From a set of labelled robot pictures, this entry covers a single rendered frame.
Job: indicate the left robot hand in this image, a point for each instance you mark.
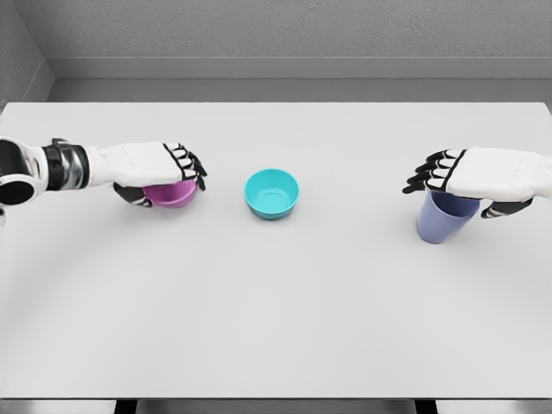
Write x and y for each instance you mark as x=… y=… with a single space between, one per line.
x=146 y=164

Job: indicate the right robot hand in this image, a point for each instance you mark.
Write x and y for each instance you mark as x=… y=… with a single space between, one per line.
x=478 y=172

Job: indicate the purple bowl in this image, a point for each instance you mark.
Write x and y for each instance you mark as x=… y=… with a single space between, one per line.
x=172 y=195

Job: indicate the blue-purple cup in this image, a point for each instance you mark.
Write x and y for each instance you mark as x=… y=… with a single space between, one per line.
x=444 y=220

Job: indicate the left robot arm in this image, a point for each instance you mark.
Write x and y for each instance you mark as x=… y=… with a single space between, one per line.
x=52 y=166

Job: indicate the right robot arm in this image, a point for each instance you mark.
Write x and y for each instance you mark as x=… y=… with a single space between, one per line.
x=540 y=174

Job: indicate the teal bowl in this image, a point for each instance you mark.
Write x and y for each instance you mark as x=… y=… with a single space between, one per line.
x=271 y=194

